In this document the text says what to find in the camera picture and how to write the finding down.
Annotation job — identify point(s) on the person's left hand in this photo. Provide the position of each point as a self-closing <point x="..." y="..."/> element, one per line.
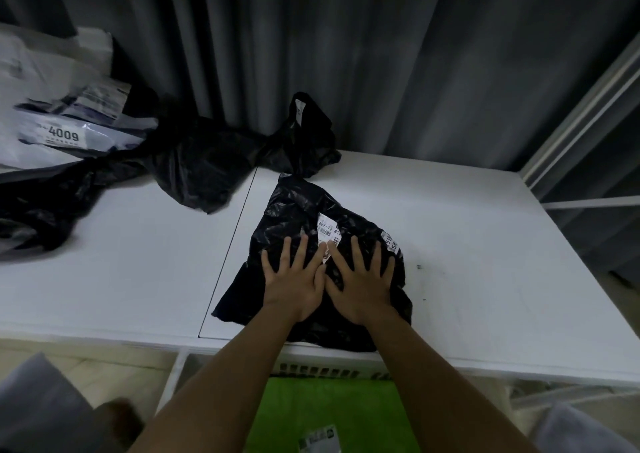
<point x="292" y="290"/>

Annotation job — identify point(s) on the person's right hand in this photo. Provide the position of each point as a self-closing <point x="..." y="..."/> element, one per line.
<point x="362" y="295"/>

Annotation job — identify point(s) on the person's left middle finger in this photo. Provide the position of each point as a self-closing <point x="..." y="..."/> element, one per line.
<point x="303" y="252"/>

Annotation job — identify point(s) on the person's left little finger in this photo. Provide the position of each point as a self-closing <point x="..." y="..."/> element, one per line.
<point x="268" y="263"/>

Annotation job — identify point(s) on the person's right middle finger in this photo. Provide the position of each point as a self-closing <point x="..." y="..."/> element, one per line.
<point x="357" y="255"/>

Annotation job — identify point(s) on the person's left thumb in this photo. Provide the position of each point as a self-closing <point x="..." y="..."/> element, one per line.
<point x="322" y="285"/>

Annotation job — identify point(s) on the person's right little finger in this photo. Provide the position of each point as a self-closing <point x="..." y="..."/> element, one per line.
<point x="389" y="272"/>

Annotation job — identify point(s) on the person's right thumb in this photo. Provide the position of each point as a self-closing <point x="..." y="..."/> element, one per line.
<point x="330" y="290"/>

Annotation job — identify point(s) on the black labelled plastic parcel bag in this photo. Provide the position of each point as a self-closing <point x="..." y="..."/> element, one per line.
<point x="295" y="212"/>

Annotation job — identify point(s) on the person's right forearm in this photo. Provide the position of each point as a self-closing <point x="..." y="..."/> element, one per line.
<point x="435" y="392"/>

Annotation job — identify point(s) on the person's left forearm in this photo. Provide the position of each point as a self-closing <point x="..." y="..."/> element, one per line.
<point x="220" y="387"/>

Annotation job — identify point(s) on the white plastic basket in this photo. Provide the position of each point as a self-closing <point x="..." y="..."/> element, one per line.
<point x="320" y="367"/>

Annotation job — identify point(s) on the black plastic bag white tag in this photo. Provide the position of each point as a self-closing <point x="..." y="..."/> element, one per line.
<point x="310" y="137"/>

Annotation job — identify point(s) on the green cloth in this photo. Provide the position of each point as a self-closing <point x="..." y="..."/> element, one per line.
<point x="330" y="407"/>

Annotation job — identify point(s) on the crumpled black plastic bag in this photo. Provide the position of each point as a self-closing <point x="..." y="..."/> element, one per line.
<point x="205" y="162"/>

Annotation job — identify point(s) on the white table leg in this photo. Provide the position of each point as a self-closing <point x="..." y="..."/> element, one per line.
<point x="171" y="377"/>

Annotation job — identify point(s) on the small labelled packet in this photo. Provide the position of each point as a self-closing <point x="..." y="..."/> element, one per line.
<point x="320" y="440"/>

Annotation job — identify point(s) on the grey curtain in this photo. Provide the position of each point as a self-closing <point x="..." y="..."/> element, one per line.
<point x="380" y="52"/>

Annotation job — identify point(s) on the person's foot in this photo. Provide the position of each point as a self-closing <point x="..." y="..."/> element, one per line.
<point x="120" y="417"/>

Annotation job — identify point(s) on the white parcel with label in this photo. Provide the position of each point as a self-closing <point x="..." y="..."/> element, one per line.
<point x="80" y="135"/>

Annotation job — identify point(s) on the clear packet with label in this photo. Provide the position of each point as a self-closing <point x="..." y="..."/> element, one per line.
<point x="97" y="98"/>

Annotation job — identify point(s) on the person's grey clothing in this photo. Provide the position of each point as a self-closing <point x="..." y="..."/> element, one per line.
<point x="40" y="407"/>

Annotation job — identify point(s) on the white metal rack frame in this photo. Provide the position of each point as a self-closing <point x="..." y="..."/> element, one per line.
<point x="585" y="127"/>

